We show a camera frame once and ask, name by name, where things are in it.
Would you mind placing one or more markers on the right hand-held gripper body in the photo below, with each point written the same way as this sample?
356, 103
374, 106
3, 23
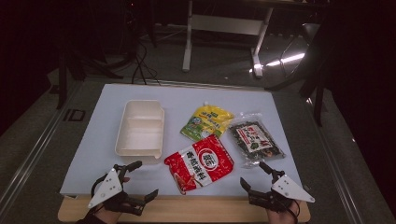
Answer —
289, 189

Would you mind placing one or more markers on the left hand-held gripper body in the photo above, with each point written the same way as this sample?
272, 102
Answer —
107, 188

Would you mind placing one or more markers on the white divided container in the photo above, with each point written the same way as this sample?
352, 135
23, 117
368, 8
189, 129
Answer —
140, 137

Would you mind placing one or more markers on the clear dried seaweed packet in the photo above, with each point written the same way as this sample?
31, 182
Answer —
253, 140

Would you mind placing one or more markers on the red seasoning packet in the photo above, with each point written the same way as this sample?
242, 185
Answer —
199, 161

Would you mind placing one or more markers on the yellow sauce pouch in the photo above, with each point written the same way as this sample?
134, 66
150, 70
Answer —
205, 121

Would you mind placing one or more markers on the person's right hand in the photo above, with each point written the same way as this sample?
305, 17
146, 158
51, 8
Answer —
281, 217

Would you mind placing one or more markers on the person's left hand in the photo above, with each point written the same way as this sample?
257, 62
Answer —
107, 216

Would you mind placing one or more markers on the light blue mat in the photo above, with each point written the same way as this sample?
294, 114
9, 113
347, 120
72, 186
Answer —
93, 155

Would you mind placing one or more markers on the black metal stand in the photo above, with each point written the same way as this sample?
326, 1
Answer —
62, 90

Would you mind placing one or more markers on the metal rail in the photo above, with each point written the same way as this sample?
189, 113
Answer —
336, 174
31, 155

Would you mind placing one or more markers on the white metal desk frame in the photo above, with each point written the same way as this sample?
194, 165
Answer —
224, 25

